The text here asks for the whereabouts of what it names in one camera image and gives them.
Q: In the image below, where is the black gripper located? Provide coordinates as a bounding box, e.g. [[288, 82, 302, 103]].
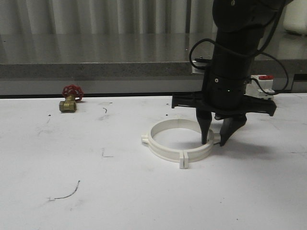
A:
[[171, 69, 277, 146]]

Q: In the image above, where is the white half pipe clamp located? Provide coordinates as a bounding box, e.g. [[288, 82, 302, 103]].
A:
[[141, 119, 185, 169]]

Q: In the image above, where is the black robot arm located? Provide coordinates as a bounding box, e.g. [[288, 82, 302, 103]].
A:
[[172, 0, 288, 145]]

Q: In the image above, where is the grey stone counter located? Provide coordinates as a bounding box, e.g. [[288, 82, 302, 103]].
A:
[[0, 32, 307, 80]]

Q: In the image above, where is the white container on counter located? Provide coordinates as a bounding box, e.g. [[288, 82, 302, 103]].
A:
[[283, 0, 307, 35]]

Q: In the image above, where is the brass valve red handwheel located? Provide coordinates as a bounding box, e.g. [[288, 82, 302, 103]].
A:
[[59, 84, 84, 113]]

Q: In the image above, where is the white pleated curtain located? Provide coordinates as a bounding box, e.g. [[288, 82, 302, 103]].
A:
[[0, 0, 216, 35]]

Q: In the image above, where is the white circuit breaker red switch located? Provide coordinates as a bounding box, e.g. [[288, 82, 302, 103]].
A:
[[245, 75, 275, 100]]

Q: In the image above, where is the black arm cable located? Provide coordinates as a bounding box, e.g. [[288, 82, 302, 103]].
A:
[[189, 0, 290, 96]]

